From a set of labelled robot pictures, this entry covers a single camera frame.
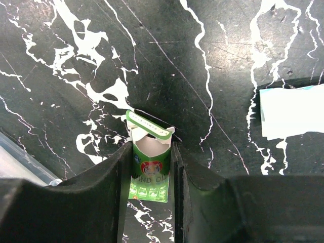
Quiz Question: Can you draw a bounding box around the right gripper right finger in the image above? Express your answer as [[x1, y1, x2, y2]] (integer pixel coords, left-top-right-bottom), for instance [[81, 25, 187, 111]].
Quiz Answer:
[[171, 142, 323, 242]]

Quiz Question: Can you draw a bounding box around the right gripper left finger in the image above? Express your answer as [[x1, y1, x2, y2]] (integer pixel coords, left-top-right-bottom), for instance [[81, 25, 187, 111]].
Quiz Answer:
[[1, 143, 133, 242]]

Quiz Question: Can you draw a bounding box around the green wind oil box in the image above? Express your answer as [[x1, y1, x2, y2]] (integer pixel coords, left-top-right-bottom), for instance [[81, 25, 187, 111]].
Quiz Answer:
[[126, 110, 175, 203]]

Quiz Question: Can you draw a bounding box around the clear first aid box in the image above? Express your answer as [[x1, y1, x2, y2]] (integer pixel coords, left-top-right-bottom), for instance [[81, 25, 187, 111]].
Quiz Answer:
[[1, 133, 62, 187]]

